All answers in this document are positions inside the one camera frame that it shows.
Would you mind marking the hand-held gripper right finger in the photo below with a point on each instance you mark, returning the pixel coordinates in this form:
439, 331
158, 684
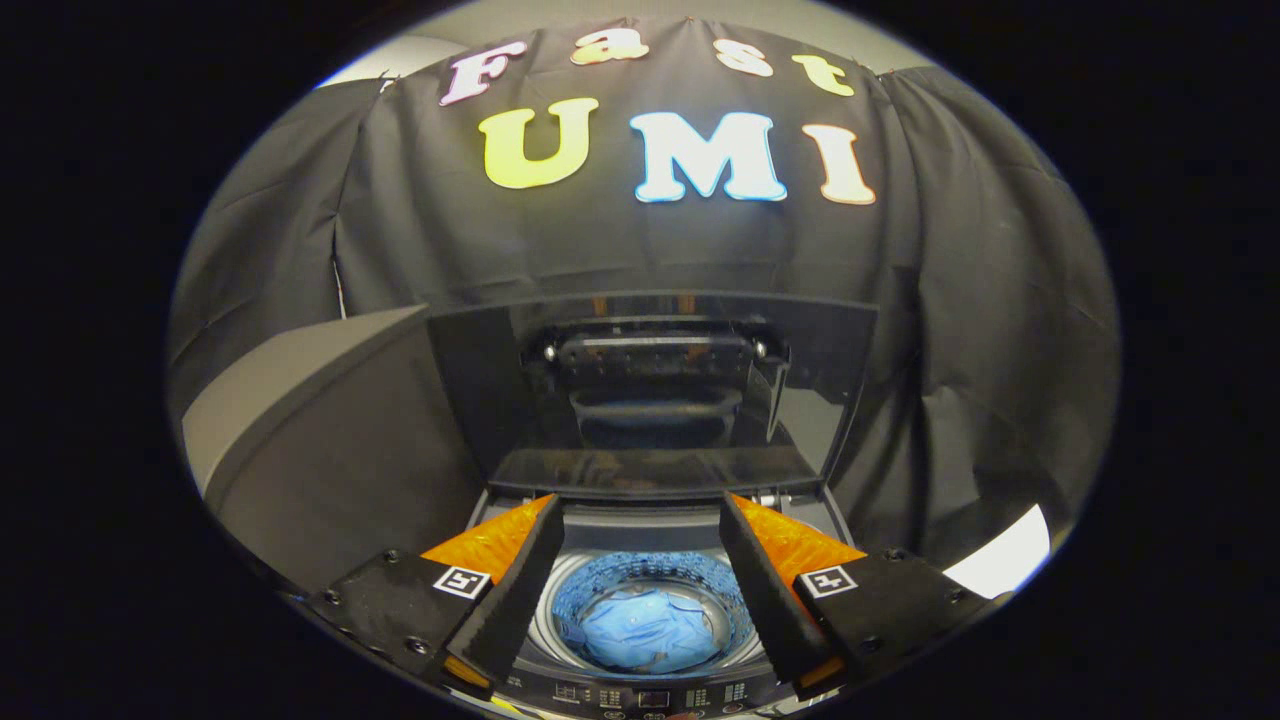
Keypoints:
765, 590

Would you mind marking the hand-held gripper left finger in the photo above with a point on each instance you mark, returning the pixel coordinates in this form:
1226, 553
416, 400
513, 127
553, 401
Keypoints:
510, 590

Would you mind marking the light blue polo shirt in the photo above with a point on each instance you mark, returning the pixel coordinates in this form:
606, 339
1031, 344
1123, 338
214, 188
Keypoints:
650, 630

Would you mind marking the dark washing machine lid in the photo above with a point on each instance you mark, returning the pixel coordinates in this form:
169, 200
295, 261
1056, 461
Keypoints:
480, 400

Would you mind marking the dark grey cabinet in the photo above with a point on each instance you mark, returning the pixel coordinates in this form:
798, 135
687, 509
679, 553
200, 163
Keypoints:
330, 450

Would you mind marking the white flat board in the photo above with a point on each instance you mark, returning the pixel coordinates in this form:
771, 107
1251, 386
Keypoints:
1005, 560

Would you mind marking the black backdrop cloth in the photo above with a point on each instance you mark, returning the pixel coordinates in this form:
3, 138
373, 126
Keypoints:
950, 300

